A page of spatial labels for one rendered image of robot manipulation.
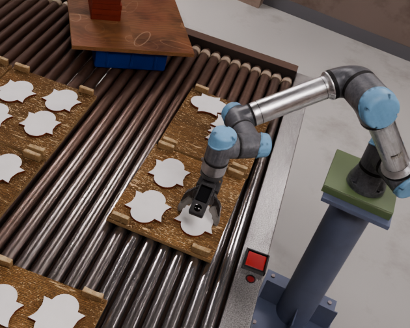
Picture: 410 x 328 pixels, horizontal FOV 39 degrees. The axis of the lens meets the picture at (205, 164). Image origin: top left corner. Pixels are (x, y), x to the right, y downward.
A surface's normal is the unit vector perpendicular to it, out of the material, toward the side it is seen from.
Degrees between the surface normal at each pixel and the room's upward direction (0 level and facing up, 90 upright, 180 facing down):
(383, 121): 80
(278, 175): 0
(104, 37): 0
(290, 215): 0
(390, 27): 90
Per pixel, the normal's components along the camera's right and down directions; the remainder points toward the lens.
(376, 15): -0.37, 0.56
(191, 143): 0.22, -0.72
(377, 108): 0.24, 0.57
